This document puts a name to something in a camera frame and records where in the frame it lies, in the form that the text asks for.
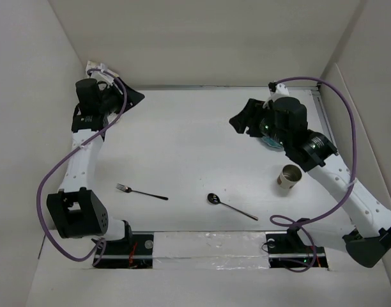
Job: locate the white metal cup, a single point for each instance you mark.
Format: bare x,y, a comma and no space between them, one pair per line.
289,176

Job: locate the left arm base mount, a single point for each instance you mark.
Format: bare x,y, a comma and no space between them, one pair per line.
136,254

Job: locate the animal print cloth placemat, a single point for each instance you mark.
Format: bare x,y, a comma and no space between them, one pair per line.
99,71

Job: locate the black slotted spoon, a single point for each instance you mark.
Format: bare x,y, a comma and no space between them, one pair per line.
213,199

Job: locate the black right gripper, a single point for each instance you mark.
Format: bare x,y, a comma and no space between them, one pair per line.
249,117

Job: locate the black metal fork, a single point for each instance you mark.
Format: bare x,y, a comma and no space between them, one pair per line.
127,189

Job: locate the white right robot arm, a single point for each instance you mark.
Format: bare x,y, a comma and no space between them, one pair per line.
283,119

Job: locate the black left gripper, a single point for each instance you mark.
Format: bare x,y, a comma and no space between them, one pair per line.
133,97

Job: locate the teal scalloped plate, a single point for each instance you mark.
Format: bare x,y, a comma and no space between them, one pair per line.
270,143

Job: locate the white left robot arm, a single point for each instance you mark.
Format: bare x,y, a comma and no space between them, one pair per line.
75,209

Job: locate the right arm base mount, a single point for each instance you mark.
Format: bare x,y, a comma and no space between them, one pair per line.
283,253

